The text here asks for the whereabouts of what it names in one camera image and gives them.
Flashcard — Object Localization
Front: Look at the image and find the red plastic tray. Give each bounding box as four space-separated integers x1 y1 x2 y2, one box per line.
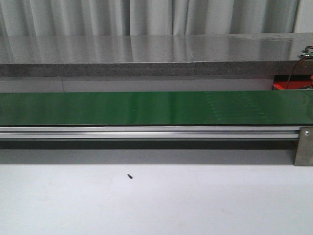
272 75 312 90

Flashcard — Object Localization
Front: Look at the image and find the grey granite counter slab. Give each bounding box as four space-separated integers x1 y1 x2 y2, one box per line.
0 33 313 77

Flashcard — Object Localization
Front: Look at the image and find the green conveyor belt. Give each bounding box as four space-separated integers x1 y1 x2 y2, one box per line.
0 90 313 126

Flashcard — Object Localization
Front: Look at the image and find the small green circuit board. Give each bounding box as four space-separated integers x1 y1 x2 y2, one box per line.
299 47 313 59

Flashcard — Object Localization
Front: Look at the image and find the grey pleated curtain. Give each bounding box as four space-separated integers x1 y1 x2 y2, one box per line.
0 0 313 36

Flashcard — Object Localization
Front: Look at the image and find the aluminium conveyor side rail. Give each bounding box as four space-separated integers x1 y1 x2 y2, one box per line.
0 126 301 140

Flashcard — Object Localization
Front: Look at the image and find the steel conveyor support bracket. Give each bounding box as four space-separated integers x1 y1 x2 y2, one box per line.
294 127 313 166

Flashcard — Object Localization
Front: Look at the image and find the red and black wire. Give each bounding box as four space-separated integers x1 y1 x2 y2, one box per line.
286 46 313 90

